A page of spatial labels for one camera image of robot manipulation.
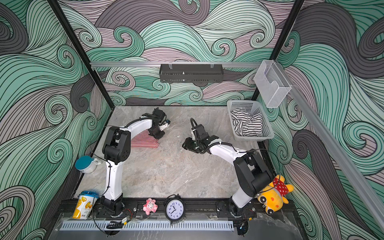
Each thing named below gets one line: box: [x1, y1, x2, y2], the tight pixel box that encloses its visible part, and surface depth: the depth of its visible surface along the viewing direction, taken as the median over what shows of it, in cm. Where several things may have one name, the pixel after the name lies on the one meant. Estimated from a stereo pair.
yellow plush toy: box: [257, 174, 294, 215], surface depth 72 cm
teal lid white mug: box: [74, 155, 102, 174], surface depth 84 cm
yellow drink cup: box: [72, 190, 100, 220], surface depth 71 cm
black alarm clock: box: [163, 193, 186, 224], surface depth 73 cm
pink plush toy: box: [143, 198, 158, 216], surface depth 73 cm
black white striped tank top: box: [230, 108, 262, 137], surface depth 106 cm
